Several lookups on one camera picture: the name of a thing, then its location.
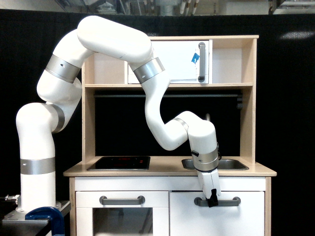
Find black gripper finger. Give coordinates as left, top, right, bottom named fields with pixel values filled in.
left=207, top=189, right=219, bottom=207

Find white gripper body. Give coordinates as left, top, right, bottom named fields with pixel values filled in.
left=197, top=169, right=221, bottom=199

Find grey cabinet door handle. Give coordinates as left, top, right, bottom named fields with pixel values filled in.
left=194, top=197, right=241, bottom=207

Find white cabinet door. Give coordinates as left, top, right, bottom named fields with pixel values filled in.
left=170, top=191, right=264, bottom=236

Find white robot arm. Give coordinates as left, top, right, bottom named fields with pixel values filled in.
left=16, top=16, right=221, bottom=212

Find white oven door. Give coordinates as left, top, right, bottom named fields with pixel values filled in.
left=76, top=191, right=169, bottom=236

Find white microwave door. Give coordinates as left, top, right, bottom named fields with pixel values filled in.
left=123, top=39, right=212, bottom=84

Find grey toy sink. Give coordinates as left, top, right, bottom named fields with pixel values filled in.
left=182, top=159, right=249, bottom=171

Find black toy stovetop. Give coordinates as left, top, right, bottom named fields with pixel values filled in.
left=87, top=156, right=151, bottom=171

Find blue tape piece right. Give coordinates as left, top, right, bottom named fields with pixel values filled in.
left=191, top=53, right=200, bottom=64

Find blue C-clamp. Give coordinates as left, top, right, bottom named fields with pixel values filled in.
left=25, top=206, right=65, bottom=236

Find grey oven door handle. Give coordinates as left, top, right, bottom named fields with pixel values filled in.
left=99, top=196, right=146, bottom=206

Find black rail hooks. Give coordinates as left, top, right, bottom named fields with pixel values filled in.
left=237, top=94, right=243, bottom=110

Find wooden toy kitchen frame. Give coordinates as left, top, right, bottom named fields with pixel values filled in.
left=64, top=35, right=276, bottom=236

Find grey microwave door handle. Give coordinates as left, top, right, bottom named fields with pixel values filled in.
left=198, top=42, right=206, bottom=83

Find black hanging rail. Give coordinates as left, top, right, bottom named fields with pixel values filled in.
left=94, top=94, right=243, bottom=99

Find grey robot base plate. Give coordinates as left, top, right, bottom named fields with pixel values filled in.
left=2, top=201, right=71, bottom=225

